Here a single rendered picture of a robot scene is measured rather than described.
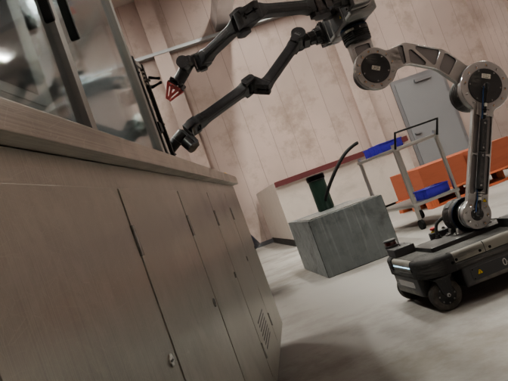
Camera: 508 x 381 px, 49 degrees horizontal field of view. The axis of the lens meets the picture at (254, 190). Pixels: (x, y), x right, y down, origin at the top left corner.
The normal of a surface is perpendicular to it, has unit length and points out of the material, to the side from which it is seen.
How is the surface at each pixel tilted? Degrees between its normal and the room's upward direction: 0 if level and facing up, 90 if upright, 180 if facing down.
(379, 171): 90
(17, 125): 90
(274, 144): 90
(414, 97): 90
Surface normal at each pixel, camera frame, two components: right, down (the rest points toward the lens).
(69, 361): 0.94, -0.34
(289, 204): 0.09, -0.07
